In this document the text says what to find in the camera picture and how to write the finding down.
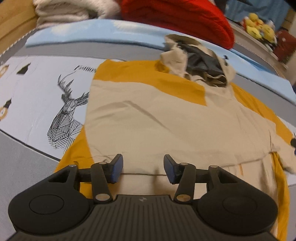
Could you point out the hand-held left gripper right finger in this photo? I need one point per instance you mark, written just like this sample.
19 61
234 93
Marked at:
168 169

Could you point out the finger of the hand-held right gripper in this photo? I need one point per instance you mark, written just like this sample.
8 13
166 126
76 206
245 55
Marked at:
293 142

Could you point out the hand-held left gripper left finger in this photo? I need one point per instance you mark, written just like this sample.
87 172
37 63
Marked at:
117 168

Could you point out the beige and mustard hoodie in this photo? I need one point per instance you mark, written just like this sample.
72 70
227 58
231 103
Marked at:
161 120

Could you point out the dark red bag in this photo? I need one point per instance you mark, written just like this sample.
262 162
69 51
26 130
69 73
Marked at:
284 45

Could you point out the printed grey bed sheet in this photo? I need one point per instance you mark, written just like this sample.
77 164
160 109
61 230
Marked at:
34 92

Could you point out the yellow plush toys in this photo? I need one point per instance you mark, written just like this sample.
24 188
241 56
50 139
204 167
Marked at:
256 26

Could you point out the light blue blanket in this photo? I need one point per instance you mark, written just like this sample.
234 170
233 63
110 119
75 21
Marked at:
92 32

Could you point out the blue curtain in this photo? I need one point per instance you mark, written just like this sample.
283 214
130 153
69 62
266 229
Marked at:
254 9

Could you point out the red knitted blanket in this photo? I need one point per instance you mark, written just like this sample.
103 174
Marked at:
175 18

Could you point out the white folded fleece blanket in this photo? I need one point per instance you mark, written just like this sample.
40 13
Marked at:
69 11

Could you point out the wooden headboard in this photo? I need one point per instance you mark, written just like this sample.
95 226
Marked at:
13 25

